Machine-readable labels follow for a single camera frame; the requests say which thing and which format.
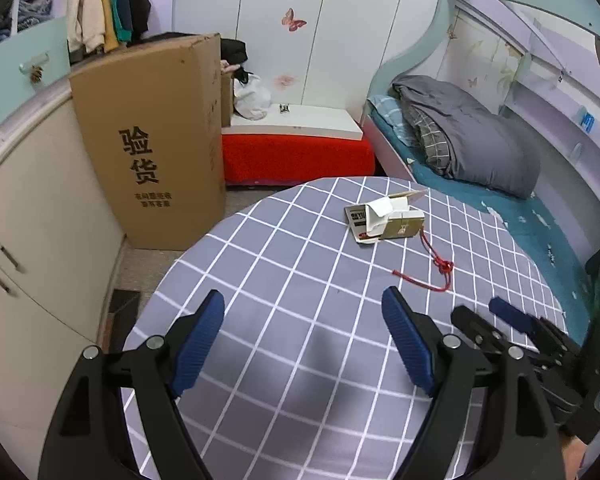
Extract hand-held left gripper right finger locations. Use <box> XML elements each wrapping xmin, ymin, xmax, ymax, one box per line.
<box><xmin>382</xmin><ymin>287</ymin><xmax>566</xmax><ymax>480</ymax></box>

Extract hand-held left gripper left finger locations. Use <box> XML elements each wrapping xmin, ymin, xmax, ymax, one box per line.
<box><xmin>37</xmin><ymin>290</ymin><xmax>226</xmax><ymax>480</ymax></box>

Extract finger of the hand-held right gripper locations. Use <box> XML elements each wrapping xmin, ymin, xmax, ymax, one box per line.
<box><xmin>450</xmin><ymin>306</ymin><xmax>537</xmax><ymax>367</ymax></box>
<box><xmin>489</xmin><ymin>296</ymin><xmax>581</xmax><ymax>357</ymax></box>

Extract red knotted cord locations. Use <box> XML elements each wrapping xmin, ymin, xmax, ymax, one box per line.
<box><xmin>359</xmin><ymin>230</ymin><xmax>454</xmax><ymax>293</ymax></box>

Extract small cardboard box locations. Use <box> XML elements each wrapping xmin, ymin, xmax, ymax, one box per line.
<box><xmin>346</xmin><ymin>189</ymin><xmax>429</xmax><ymax>247</ymax></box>

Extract person's right forearm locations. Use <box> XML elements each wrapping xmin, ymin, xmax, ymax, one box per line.
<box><xmin>561</xmin><ymin>434</ymin><xmax>590</xmax><ymax>480</ymax></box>

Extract teal bed sheet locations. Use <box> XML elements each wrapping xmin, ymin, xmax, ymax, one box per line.
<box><xmin>367</xmin><ymin>94</ymin><xmax>600</xmax><ymax>322</ymax></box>

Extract grey checked tablecloth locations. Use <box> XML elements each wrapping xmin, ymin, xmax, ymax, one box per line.
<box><xmin>122</xmin><ymin>176</ymin><xmax>568</xmax><ymax>480</ymax></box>

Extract grey quilt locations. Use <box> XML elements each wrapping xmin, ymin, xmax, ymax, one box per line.
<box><xmin>392</xmin><ymin>74</ymin><xmax>542</xmax><ymax>197</ymax></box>

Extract tall cardboard box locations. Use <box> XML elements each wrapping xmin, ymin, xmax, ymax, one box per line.
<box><xmin>69</xmin><ymin>32</ymin><xmax>227</xmax><ymax>251</ymax></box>

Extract white low cabinet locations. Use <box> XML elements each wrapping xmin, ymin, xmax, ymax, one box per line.
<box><xmin>0</xmin><ymin>80</ymin><xmax>127</xmax><ymax>461</ymax></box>

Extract white plastic bag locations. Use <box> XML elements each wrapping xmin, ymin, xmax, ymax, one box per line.
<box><xmin>232</xmin><ymin>74</ymin><xmax>272</xmax><ymax>121</ymax></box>

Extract black cloth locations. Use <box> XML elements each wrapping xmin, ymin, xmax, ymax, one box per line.
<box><xmin>220</xmin><ymin>37</ymin><xmax>249</xmax><ymax>80</ymax></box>

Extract white wardrobe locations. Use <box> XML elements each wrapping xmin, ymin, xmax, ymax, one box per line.
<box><xmin>172</xmin><ymin>0</ymin><xmax>452</xmax><ymax>117</ymax></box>

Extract teal drawer unit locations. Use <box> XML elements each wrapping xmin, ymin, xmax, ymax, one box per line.
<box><xmin>0</xmin><ymin>12</ymin><xmax>72</xmax><ymax>128</ymax></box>

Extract red butterfly sticker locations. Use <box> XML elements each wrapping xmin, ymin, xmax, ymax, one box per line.
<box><xmin>281</xmin><ymin>8</ymin><xmax>307</xmax><ymax>33</ymax></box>

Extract hanging clothes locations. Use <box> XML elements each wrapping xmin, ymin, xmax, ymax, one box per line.
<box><xmin>65</xmin><ymin>0</ymin><xmax>152</xmax><ymax>54</ymax></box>

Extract lavender cube shelf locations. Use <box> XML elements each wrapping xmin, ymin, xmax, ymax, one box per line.
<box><xmin>0</xmin><ymin>0</ymin><xmax>68</xmax><ymax>46</ymax></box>

